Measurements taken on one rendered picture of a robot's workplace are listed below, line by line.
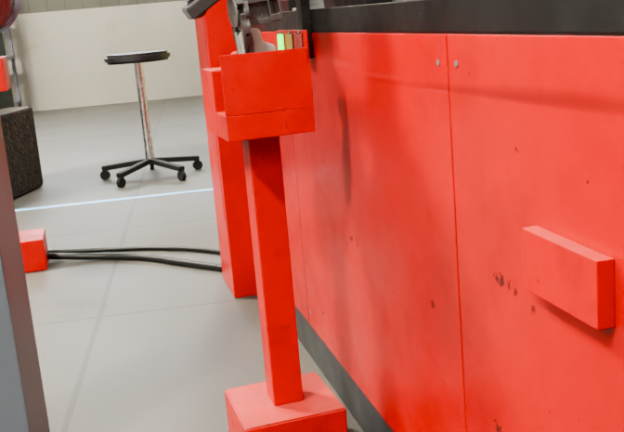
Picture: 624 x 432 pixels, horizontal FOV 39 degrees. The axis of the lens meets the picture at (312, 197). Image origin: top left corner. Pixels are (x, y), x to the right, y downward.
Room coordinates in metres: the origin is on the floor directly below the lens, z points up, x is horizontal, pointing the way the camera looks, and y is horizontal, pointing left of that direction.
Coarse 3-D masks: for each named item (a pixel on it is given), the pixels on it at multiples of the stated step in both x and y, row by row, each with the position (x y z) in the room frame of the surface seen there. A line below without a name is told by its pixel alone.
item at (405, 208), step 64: (320, 64) 1.80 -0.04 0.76; (384, 64) 1.41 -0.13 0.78; (448, 64) 1.16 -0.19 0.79; (512, 64) 0.99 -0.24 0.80; (576, 64) 0.86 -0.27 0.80; (320, 128) 1.84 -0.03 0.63; (384, 128) 1.44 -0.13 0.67; (448, 128) 1.17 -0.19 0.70; (512, 128) 1.00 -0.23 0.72; (576, 128) 0.86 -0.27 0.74; (320, 192) 1.89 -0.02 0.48; (384, 192) 1.46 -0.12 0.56; (448, 192) 1.19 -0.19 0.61; (512, 192) 1.00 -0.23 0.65; (576, 192) 0.87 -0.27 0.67; (320, 256) 1.94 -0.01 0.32; (384, 256) 1.48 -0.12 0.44; (448, 256) 1.20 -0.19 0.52; (512, 256) 1.01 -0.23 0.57; (320, 320) 1.99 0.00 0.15; (384, 320) 1.50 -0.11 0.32; (448, 320) 1.21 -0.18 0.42; (512, 320) 1.01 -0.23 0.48; (576, 320) 0.87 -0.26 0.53; (384, 384) 1.53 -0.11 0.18; (448, 384) 1.22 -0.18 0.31; (512, 384) 1.02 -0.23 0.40; (576, 384) 0.87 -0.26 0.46
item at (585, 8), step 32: (416, 0) 1.27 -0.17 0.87; (448, 0) 1.15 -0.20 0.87; (480, 0) 1.06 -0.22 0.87; (512, 0) 0.99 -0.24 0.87; (544, 0) 0.92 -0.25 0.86; (576, 0) 0.86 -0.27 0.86; (608, 0) 0.80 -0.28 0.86; (416, 32) 1.28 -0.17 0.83; (448, 32) 1.16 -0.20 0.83; (480, 32) 1.07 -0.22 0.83; (512, 32) 0.99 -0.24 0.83; (544, 32) 0.92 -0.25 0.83; (576, 32) 0.86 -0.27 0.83; (608, 32) 0.81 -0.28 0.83
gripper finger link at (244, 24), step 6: (240, 12) 1.56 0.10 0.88; (240, 18) 1.54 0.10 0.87; (240, 24) 1.55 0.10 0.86; (246, 24) 1.54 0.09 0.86; (240, 30) 1.56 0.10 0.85; (246, 30) 1.54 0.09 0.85; (246, 36) 1.55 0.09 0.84; (246, 42) 1.55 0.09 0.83; (252, 42) 1.56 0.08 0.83; (246, 48) 1.55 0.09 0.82; (252, 48) 1.56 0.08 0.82
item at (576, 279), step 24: (528, 240) 0.92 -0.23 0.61; (552, 240) 0.88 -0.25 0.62; (528, 264) 0.93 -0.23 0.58; (552, 264) 0.87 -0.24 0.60; (576, 264) 0.83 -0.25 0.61; (600, 264) 0.80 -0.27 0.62; (528, 288) 0.93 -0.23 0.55; (552, 288) 0.88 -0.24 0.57; (576, 288) 0.83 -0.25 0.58; (600, 288) 0.80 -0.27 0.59; (576, 312) 0.83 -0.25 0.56; (600, 312) 0.80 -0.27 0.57
